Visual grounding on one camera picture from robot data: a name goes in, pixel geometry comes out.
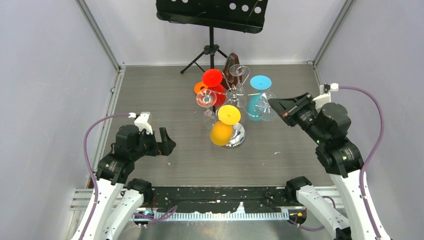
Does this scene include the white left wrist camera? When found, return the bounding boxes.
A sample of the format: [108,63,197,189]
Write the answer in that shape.
[134,111,154,135]

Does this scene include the clear textured wine glass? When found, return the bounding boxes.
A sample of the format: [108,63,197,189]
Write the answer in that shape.
[258,91,277,121]

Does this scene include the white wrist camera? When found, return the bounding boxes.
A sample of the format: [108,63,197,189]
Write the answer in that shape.
[313,83,339,111]
[134,111,154,135]

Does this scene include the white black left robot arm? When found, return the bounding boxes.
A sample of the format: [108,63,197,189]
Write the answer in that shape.
[72,124,177,240]

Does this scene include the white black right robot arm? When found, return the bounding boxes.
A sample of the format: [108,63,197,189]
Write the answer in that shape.
[268,93,389,240]

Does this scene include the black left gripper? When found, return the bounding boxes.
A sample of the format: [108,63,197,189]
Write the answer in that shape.
[131,126,176,160]

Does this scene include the aluminium frame rail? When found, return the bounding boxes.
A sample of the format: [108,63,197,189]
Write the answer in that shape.
[69,185,374,223]

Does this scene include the red wine glass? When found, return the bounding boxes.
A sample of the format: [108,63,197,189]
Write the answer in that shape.
[202,68,227,107]

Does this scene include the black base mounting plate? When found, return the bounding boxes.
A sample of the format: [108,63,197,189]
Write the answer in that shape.
[143,186,305,214]

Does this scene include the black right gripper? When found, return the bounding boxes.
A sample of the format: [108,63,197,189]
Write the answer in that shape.
[267,92,327,145]

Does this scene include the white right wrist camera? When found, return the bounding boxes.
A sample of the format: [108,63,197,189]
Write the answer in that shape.
[313,83,339,111]

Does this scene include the black music stand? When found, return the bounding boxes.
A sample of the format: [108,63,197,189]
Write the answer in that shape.
[155,0,268,74]

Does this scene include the blue wine glass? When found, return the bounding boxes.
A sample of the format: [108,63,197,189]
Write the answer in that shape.
[247,75,272,121]

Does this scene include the brown metronome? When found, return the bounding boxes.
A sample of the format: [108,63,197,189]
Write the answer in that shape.
[221,52,242,90]

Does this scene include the yellow wine glass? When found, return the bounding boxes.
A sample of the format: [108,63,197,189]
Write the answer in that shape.
[209,104,242,146]

